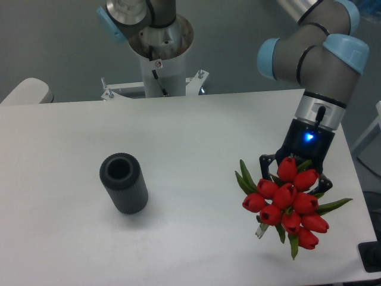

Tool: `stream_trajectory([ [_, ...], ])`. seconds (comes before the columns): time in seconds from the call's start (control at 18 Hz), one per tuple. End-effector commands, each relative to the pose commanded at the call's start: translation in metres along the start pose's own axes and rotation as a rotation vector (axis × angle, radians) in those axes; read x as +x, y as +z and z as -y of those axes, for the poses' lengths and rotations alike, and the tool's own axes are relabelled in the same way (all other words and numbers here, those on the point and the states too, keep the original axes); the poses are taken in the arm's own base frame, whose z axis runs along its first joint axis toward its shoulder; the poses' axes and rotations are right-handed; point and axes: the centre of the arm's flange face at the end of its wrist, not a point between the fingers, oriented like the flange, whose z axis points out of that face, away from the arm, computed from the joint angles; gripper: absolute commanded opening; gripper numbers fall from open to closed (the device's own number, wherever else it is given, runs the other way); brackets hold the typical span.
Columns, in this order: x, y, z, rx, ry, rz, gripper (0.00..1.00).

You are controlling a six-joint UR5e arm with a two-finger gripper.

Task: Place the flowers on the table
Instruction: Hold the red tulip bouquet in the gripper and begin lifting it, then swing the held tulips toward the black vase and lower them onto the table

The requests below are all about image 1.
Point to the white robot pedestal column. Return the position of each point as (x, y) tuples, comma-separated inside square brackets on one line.
[(162, 58)]

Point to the red tulip bouquet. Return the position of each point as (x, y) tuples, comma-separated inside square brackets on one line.
[(289, 202)]

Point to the dark grey ribbed vase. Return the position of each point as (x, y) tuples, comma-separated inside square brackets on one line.
[(122, 177)]

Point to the white chair backrest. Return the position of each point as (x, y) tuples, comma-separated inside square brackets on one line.
[(29, 91)]

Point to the black device at table edge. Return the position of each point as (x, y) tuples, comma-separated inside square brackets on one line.
[(370, 256)]

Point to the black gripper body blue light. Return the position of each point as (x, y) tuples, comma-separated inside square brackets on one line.
[(305, 142)]

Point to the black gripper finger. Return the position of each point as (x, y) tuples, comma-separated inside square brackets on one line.
[(265, 161), (324, 184)]

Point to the white furniture at right edge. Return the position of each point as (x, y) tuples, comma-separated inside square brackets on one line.
[(369, 135)]

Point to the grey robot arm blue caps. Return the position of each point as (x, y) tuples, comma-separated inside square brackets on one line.
[(322, 56)]

